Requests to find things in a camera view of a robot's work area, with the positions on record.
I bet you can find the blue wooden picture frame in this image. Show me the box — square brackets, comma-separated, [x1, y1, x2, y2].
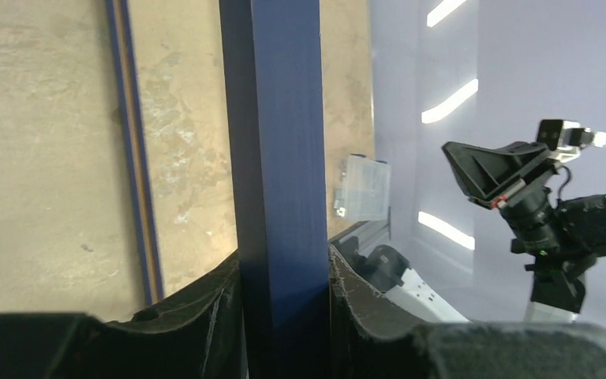
[93, 1, 331, 378]

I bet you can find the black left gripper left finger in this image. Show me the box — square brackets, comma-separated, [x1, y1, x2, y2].
[104, 253, 247, 378]

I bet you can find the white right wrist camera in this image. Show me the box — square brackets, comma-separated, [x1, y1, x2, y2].
[536, 119, 606, 163]

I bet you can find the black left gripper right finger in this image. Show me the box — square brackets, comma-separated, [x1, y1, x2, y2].
[329, 246, 418, 378]

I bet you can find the clear plastic parts box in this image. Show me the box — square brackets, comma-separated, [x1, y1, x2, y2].
[333, 153, 391, 222]

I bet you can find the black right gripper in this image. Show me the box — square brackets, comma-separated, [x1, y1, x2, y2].
[442, 141, 562, 257]

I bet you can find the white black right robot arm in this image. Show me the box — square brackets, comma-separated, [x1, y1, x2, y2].
[335, 142, 606, 322]

